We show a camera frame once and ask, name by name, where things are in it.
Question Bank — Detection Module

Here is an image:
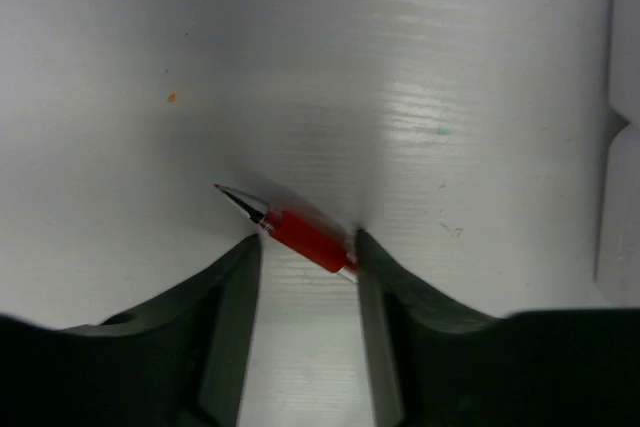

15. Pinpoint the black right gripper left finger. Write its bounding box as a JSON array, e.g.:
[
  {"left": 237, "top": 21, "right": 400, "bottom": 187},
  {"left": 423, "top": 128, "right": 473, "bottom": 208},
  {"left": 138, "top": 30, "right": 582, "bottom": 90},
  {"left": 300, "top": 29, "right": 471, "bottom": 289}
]
[{"left": 1, "top": 235, "right": 262, "bottom": 426}]

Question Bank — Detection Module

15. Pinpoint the red gel pen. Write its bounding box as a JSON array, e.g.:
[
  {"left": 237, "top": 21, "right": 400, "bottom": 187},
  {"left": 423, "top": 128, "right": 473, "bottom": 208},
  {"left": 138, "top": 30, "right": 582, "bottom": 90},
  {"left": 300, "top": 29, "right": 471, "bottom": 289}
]
[{"left": 214, "top": 184, "right": 358, "bottom": 283}]

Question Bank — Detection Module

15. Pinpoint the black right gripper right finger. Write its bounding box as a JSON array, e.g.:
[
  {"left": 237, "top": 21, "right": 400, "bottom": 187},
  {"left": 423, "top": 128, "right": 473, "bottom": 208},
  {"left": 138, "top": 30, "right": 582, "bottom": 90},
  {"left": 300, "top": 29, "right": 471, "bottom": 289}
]
[{"left": 355, "top": 231, "right": 639, "bottom": 426}]

